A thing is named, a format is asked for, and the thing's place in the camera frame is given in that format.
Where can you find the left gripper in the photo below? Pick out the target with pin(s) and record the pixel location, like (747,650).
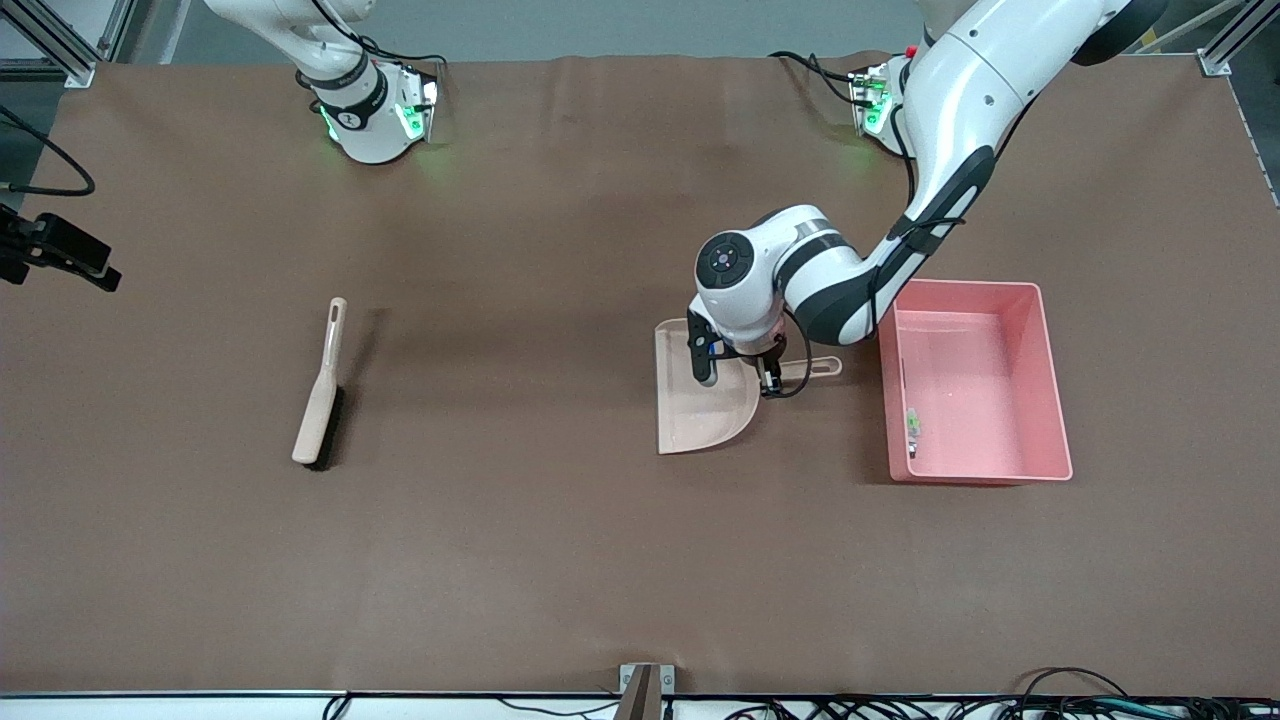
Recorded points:
(768,362)

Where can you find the beige plastic dustpan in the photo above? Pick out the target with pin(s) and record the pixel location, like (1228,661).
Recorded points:
(700,420)

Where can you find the white green electronic connector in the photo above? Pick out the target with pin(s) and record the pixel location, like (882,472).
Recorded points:
(912,425)

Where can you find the beige brush with black bristles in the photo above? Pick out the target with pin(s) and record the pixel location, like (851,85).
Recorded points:
(318,410)

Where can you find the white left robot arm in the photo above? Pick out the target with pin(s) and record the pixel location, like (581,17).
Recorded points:
(960,90)

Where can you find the pink plastic bin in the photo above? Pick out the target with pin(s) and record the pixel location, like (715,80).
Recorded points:
(980,400)

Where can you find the brown table mat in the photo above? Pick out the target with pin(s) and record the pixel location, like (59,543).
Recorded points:
(640,560)

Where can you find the left base connector box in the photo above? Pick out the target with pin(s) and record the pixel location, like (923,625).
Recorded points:
(870,100)

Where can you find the base connector box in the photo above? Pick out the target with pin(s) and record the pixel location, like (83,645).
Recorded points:
(415,110)
(870,100)

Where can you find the right base connector box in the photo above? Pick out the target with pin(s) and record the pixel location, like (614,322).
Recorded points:
(415,110)

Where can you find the aluminium frame profile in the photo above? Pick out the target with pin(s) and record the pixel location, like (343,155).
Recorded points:
(1220,60)
(60,55)

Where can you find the metal table edge bracket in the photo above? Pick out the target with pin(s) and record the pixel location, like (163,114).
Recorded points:
(640,690)

